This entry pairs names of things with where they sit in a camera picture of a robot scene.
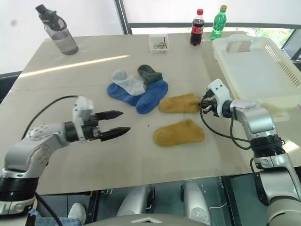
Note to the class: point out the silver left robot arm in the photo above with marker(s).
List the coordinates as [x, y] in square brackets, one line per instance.
[26, 150]

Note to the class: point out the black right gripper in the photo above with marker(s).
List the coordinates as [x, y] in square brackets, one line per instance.
[212, 103]

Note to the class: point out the green bottle with yellow cap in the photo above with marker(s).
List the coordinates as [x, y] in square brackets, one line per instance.
[218, 23]

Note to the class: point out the cola bottle with red cap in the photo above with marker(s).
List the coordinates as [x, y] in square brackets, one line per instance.
[197, 28]

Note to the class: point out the blue jeans leg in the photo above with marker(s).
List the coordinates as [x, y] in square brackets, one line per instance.
[51, 220]

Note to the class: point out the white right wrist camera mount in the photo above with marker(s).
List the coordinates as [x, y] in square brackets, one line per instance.
[221, 93]

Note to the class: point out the black window frame post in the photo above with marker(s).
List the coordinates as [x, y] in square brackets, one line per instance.
[123, 16]

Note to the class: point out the mustard yellow sock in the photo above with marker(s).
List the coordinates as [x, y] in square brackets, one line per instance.
[178, 134]
[179, 103]

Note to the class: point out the grey water bottle black lid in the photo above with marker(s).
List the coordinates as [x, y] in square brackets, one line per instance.
[60, 35]

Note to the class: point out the dark grey sock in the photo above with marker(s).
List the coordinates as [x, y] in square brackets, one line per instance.
[149, 74]

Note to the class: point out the white shoe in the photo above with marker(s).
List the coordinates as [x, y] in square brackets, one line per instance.
[77, 212]

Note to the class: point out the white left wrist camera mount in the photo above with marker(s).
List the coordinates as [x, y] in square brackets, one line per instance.
[81, 107]

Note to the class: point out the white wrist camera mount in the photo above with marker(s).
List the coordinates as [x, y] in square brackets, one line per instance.
[221, 93]
[81, 107]

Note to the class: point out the grey robot torso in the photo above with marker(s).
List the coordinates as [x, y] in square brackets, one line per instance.
[148, 220]

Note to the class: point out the white plastic basket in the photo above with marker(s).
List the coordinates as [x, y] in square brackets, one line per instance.
[254, 70]

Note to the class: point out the silver robot leg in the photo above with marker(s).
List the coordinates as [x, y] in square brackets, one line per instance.
[196, 202]
[134, 200]

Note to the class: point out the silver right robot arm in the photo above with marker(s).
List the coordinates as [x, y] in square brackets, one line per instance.
[261, 122]

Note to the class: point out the blue sock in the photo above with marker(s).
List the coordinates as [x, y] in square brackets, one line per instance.
[151, 96]
[120, 94]

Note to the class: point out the black table leg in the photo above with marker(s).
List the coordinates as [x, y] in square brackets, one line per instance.
[231, 202]
[93, 204]

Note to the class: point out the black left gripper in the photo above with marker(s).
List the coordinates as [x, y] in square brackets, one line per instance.
[92, 128]

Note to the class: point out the clear box with colourful bits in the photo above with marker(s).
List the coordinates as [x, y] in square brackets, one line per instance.
[158, 43]

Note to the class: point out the light grey sock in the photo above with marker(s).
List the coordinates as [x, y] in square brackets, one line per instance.
[130, 82]

